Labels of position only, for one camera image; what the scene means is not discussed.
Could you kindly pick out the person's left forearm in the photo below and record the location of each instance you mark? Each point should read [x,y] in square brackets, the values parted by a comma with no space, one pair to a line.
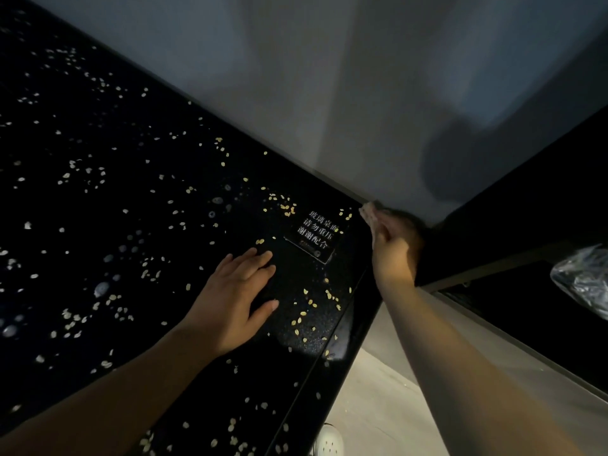
[104,398]

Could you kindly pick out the person's right forearm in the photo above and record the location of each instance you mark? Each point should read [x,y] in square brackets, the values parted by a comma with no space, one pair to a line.
[456,375]

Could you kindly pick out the scattered pale grain flakes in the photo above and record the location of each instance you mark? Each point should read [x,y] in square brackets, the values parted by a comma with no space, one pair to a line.
[285,208]

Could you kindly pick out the black cabinet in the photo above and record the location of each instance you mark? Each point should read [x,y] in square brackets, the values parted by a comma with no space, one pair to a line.
[532,208]

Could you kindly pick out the person's right hand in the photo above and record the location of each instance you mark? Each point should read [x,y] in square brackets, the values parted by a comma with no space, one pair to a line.
[396,254]

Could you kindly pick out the black sign with white lettering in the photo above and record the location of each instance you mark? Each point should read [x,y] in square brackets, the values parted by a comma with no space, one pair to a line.
[314,235]

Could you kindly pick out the pink cleaning cloth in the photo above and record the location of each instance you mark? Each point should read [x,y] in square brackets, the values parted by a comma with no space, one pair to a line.
[371,216]

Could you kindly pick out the person's right fingers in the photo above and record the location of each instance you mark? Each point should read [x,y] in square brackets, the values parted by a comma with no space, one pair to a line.
[396,223]

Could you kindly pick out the person's left middle finger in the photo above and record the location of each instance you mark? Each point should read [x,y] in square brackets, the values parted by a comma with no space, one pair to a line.
[254,268]

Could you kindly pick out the person's left little finger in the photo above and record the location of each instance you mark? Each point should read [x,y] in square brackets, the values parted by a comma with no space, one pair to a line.
[222,266]

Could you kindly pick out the person's left hand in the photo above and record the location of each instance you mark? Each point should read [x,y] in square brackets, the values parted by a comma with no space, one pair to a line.
[223,311]

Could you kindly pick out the white shoe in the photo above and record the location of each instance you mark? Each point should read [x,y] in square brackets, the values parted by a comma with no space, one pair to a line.
[328,441]

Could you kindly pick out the clear crumpled plastic bag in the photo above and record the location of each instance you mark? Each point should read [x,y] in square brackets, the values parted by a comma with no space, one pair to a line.
[584,280]

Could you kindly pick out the person's left thumb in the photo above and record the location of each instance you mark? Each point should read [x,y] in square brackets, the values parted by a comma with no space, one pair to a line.
[263,314]

